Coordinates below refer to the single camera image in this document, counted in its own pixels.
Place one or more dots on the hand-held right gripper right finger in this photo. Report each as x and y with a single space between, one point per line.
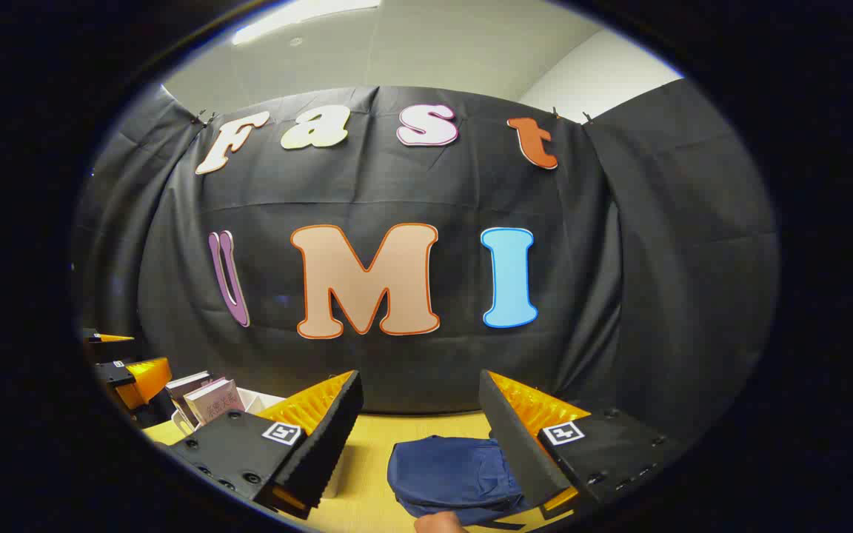
508 437

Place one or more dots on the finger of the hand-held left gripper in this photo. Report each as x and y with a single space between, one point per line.
112 338
146 377

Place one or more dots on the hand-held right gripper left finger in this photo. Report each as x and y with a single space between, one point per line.
330 437

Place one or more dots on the blue schoolbag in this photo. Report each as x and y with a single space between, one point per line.
449 474

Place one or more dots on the pink book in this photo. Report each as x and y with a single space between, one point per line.
213 403

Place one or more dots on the white plastic bookshelf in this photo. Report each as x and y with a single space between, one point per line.
252 400

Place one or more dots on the black backdrop cloth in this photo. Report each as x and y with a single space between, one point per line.
582 259

